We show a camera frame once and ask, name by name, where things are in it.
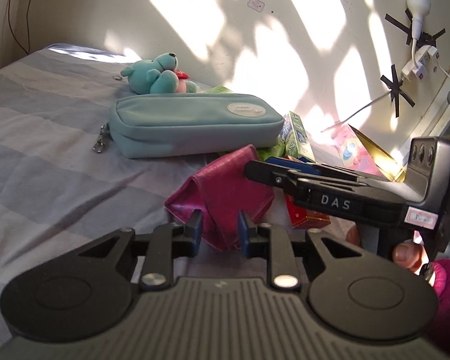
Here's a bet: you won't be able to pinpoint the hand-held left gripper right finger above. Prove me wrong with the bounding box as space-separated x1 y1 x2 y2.
237 210 365 290

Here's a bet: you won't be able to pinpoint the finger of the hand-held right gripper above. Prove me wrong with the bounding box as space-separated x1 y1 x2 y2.
265 156 393 187
245 159 316 194

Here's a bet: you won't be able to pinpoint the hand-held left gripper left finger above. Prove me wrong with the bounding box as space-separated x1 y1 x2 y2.
75 210 204 291

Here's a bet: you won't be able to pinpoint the gold tin box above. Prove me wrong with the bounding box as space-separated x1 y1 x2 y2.
349 124 409 184

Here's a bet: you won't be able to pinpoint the magenta leather wallet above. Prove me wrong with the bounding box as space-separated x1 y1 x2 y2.
164 144 275 252

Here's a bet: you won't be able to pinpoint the green medicine box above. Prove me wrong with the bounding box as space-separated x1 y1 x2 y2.
278 110 317 164

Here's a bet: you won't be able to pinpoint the person's right hand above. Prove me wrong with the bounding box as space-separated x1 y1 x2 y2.
346 226 429 274

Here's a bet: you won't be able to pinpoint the pink tissue pack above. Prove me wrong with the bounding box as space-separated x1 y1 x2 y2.
331 123 384 178

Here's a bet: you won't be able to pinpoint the red box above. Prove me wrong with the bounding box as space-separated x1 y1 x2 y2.
284 192 331 230

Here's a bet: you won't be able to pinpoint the teal zip pouch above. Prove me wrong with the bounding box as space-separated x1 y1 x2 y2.
93 92 286 159

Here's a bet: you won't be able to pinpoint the black tape cross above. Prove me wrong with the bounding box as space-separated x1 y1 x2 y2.
380 64 416 118

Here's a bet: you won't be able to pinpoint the white power strip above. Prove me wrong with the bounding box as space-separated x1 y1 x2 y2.
400 45 440 82

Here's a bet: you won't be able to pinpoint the teal plush bear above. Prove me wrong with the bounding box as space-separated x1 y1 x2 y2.
119 52 198 95

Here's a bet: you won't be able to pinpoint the black tape strips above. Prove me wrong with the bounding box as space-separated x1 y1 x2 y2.
384 9 446 46

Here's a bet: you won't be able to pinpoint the white light bulb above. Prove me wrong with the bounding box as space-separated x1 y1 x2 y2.
404 0 433 41

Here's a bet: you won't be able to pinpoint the white power cable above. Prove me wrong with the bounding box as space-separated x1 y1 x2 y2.
320 93 394 133

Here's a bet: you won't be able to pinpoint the dark wall cable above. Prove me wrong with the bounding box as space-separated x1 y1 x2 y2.
5 0 37 55

